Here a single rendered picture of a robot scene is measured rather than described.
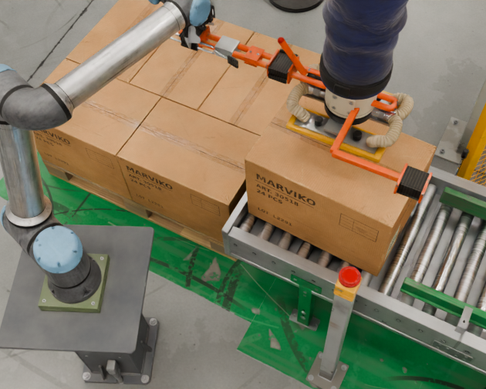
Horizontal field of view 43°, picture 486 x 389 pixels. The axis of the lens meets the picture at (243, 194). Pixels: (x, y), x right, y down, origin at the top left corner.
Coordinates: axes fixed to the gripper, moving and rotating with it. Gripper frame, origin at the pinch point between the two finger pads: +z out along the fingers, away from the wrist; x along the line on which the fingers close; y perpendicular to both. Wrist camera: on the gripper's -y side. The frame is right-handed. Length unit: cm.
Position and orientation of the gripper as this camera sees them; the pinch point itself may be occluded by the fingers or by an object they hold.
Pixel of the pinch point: (195, 36)
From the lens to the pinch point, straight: 228.1
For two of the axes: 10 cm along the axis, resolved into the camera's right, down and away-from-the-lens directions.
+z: 0.5, 5.3, 8.4
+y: 8.8, 3.8, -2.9
